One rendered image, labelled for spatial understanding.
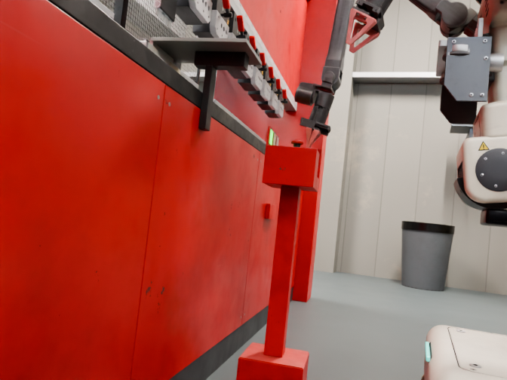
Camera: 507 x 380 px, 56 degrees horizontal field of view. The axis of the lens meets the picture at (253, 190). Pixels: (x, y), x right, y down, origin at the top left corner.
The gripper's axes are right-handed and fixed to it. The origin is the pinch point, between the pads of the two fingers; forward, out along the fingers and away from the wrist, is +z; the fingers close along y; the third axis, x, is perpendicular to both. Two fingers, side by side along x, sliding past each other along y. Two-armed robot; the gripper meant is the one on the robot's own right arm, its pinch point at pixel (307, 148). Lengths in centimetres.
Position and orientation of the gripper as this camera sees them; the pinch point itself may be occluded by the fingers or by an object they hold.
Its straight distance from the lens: 164.3
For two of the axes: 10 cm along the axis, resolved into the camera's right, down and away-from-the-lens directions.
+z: -3.3, 9.4, 0.0
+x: -2.0, -0.7, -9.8
